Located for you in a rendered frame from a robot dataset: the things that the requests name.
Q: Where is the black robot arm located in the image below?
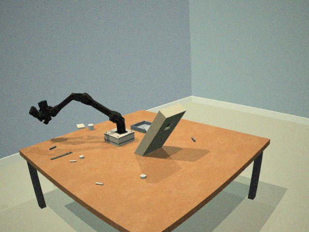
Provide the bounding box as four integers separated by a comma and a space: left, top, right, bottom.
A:
38, 93, 127, 134

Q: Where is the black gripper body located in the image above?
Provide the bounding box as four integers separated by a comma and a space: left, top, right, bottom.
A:
29, 106, 48, 124

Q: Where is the pale grey cylinder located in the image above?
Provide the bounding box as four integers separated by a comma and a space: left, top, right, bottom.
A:
88, 124, 94, 131

